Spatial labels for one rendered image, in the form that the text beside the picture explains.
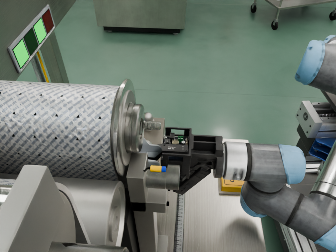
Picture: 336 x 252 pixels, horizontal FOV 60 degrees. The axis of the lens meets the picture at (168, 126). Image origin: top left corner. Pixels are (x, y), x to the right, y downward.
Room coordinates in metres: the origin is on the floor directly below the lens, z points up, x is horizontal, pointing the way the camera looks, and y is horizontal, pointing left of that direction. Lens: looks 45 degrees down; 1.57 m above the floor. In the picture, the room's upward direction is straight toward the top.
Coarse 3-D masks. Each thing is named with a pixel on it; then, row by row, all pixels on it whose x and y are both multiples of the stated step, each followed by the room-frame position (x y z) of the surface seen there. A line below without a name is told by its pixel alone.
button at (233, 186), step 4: (220, 180) 0.46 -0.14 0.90; (224, 180) 0.44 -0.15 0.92; (228, 180) 0.44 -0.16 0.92; (232, 180) 0.44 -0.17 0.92; (236, 180) 0.44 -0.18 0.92; (240, 180) 0.44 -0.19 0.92; (224, 184) 0.43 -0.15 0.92; (228, 184) 0.43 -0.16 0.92; (232, 184) 0.43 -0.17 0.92; (236, 184) 0.43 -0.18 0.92; (240, 184) 0.43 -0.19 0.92; (224, 188) 0.42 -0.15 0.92; (228, 188) 0.42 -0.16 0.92; (232, 188) 0.42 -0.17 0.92; (236, 188) 0.42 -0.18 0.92; (240, 188) 0.42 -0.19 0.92
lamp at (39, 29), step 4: (40, 20) 0.78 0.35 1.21; (36, 24) 0.75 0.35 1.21; (40, 24) 0.77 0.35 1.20; (36, 28) 0.74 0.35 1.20; (40, 28) 0.76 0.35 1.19; (36, 32) 0.74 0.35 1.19; (40, 32) 0.76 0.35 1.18; (44, 32) 0.78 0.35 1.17; (40, 36) 0.75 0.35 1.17; (44, 36) 0.77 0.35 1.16; (40, 40) 0.74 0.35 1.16
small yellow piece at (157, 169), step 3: (147, 168) 0.25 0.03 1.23; (150, 168) 0.25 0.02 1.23; (153, 168) 0.25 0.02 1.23; (156, 168) 0.25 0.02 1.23; (159, 168) 0.25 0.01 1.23; (162, 168) 0.25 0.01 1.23; (165, 168) 0.25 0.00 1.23; (144, 171) 0.26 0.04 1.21; (153, 171) 0.25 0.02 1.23; (156, 171) 0.25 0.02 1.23; (159, 171) 0.25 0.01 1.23; (162, 171) 0.25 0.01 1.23; (165, 171) 0.25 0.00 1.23
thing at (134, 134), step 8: (136, 104) 0.33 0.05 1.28; (128, 112) 0.31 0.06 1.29; (136, 112) 0.31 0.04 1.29; (128, 120) 0.30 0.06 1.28; (136, 120) 0.30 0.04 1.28; (144, 120) 0.35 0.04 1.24; (128, 128) 0.29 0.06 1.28; (136, 128) 0.29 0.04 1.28; (128, 136) 0.28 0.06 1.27; (136, 136) 0.28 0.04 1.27; (128, 144) 0.28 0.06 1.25; (136, 144) 0.28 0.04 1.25; (136, 152) 0.28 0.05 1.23
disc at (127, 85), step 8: (128, 80) 0.35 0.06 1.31; (120, 88) 0.32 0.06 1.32; (128, 88) 0.35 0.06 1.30; (120, 96) 0.30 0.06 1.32; (120, 104) 0.29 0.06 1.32; (120, 112) 0.29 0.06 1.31; (120, 120) 0.28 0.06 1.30; (120, 152) 0.26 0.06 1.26; (120, 160) 0.25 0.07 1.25; (120, 168) 0.25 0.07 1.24
